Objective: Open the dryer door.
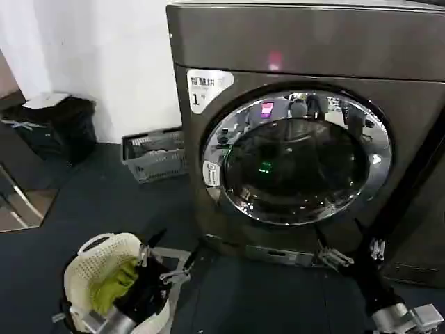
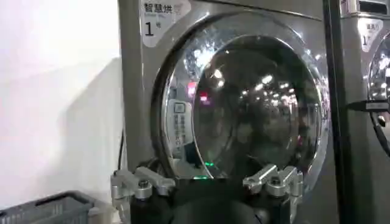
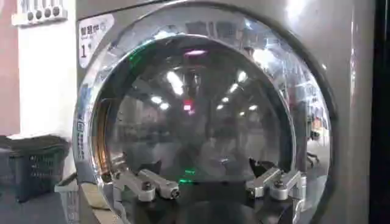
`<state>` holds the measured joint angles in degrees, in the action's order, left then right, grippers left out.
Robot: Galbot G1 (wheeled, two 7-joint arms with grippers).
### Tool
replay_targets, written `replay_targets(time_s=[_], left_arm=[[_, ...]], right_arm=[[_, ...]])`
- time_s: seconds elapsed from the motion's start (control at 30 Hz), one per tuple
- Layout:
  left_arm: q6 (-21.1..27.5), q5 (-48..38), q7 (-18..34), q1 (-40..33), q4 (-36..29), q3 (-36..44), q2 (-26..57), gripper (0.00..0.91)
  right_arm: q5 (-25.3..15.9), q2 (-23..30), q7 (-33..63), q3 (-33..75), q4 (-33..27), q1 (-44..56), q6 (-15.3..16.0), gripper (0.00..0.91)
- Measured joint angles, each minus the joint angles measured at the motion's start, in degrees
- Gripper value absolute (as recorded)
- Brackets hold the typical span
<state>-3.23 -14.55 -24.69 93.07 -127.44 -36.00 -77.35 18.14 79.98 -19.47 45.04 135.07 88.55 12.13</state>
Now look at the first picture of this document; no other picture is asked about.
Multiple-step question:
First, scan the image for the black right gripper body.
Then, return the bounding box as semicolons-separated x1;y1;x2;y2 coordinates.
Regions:
342;255;403;316

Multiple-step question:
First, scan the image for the plain grey dryer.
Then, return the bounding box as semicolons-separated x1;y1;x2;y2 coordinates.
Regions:
378;114;445;290

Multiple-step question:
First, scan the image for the white bin lid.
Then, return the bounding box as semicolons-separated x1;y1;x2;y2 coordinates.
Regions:
22;90;71;109

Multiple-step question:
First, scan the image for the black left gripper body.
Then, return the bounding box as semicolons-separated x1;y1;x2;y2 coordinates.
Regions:
116;255;167;314

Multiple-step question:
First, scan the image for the green cloth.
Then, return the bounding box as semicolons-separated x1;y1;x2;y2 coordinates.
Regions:
89;255;140;315

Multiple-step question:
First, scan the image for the grey plastic crate basket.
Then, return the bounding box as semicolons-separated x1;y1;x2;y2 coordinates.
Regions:
121;127;189;185

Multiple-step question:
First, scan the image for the white perforated laundry basket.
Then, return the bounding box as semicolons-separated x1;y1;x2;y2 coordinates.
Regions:
63;233;193;334

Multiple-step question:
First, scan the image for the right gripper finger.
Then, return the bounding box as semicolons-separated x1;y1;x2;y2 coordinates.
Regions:
354;219;387;261
312;225;350;269

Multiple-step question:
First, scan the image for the black bin with bag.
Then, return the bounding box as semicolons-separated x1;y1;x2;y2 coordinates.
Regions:
19;95;97;165

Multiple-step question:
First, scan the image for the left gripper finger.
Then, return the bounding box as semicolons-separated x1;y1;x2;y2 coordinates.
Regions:
138;228;168;268
158;250;198;282

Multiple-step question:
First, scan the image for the round glass dryer door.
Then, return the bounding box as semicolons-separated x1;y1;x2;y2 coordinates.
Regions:
200;82;396;228

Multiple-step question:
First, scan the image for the white cloth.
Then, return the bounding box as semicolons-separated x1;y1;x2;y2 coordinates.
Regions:
138;147;186;158

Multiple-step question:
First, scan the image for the black cloth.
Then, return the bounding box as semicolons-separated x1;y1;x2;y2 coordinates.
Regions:
114;278;172;323

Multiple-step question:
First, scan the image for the silver energy label sticker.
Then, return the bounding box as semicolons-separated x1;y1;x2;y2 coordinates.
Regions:
186;68;235;116

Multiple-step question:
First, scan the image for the grey dryer with label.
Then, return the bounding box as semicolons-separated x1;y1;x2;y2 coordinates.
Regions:
165;0;445;279

